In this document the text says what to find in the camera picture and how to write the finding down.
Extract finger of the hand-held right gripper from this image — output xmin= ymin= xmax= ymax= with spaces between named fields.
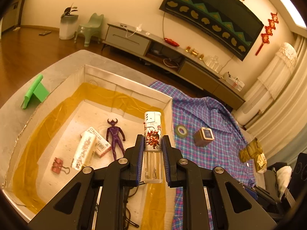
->
xmin=242 ymin=184 xmax=259 ymax=201

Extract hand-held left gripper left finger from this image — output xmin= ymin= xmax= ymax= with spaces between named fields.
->
xmin=27 ymin=134 xmax=145 ymax=230

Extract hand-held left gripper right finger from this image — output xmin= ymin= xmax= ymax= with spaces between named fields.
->
xmin=162 ymin=135 xmax=280 ymax=230

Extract white cartoon print lighter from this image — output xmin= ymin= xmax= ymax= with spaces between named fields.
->
xmin=143 ymin=111 xmax=165 ymax=184

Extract long white printed package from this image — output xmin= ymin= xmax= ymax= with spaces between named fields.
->
xmin=71 ymin=132 xmax=97 ymax=171

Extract white cardboard box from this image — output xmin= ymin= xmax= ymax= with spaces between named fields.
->
xmin=1 ymin=64 xmax=177 ymax=230

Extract pink binder clip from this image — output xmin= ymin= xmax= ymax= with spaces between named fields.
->
xmin=50 ymin=157 xmax=70 ymax=174

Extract white items on cabinet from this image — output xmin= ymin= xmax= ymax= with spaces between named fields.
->
xmin=223 ymin=72 xmax=245 ymax=91

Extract white cloth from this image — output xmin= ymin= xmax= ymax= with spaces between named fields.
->
xmin=276 ymin=165 xmax=293 ymax=194

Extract small gold foil packet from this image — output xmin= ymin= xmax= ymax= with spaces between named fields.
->
xmin=255 ymin=154 xmax=267 ymax=173

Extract green tape roll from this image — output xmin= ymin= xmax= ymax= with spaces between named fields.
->
xmin=174 ymin=125 xmax=188 ymax=137

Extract purple horned toy figure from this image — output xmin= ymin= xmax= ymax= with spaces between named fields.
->
xmin=107 ymin=118 xmax=126 ymax=160

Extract blue plaid cloth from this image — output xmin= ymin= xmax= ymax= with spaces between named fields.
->
xmin=147 ymin=80 xmax=256 ymax=230

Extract small red and white box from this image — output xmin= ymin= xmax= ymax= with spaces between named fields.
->
xmin=80 ymin=126 xmax=112 ymax=158

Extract crumpled gold foil packet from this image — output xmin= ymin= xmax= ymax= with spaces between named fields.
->
xmin=239 ymin=138 xmax=264 ymax=163

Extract square brown tin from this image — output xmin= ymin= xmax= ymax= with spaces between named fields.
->
xmin=193 ymin=127 xmax=215 ymax=147

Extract glass jars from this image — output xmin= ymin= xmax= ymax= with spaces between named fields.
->
xmin=205 ymin=56 xmax=222 ymax=73

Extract gold ornaments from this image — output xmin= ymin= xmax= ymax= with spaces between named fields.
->
xmin=185 ymin=46 xmax=204 ymax=59

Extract standing air conditioner lace cover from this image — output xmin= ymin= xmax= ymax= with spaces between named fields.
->
xmin=231 ymin=42 xmax=298 ymax=125

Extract red object on cabinet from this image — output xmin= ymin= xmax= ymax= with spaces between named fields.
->
xmin=164 ymin=38 xmax=180 ymax=47

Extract grey tv cabinet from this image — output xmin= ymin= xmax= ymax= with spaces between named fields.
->
xmin=102 ymin=23 xmax=246 ymax=109

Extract green phone stand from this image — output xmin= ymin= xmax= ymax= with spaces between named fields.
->
xmin=20 ymin=74 xmax=50 ymax=110

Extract green plastic chair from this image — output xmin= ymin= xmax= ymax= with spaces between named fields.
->
xmin=74 ymin=13 xmax=105 ymax=47

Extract white planter bin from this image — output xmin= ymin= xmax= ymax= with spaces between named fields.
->
xmin=59 ymin=14 xmax=79 ymax=40

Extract potted plant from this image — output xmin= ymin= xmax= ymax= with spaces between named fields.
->
xmin=61 ymin=3 xmax=78 ymax=17

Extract beige door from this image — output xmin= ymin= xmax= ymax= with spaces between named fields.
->
xmin=1 ymin=1 xmax=20 ymax=33

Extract white charger with cable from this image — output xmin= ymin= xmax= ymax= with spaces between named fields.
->
xmin=126 ymin=23 xmax=145 ymax=39

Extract wall television with patterned cover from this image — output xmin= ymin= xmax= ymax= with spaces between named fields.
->
xmin=159 ymin=0 xmax=264 ymax=61

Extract red knot wall decoration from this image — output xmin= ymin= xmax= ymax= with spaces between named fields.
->
xmin=255 ymin=12 xmax=280 ymax=55

